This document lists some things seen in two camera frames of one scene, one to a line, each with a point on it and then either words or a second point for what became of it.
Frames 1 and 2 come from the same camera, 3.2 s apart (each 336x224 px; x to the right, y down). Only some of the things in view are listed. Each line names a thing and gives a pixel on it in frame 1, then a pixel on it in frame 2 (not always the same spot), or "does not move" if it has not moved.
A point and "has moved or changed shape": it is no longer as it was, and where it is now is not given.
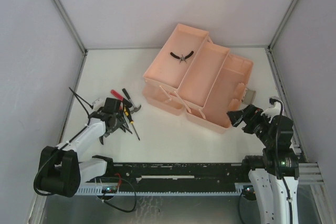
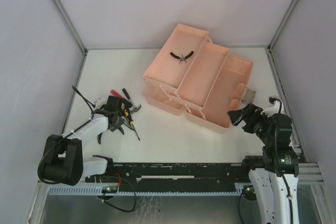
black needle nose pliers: x=122 y=127 has moved or changed shape
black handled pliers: x=182 y=58 does not move
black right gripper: x=247 y=118 does not move
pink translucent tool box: x=192 y=75 does not move
